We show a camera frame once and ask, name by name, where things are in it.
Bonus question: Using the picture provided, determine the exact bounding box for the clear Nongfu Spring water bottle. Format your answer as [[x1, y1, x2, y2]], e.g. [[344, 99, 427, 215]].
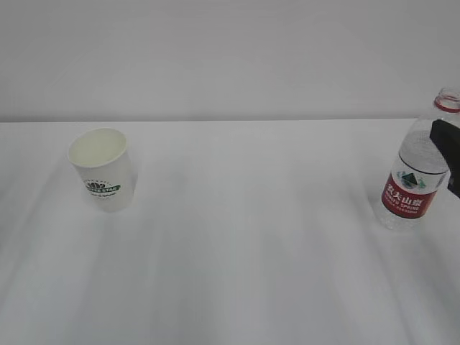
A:
[[374, 88, 459, 230]]

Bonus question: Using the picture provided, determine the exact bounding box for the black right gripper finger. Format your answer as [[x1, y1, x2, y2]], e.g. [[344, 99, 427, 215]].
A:
[[430, 119, 460, 198]]

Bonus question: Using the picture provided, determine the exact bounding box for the white paper cup green logo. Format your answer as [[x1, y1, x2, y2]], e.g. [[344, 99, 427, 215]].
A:
[[68, 128, 134, 213]]

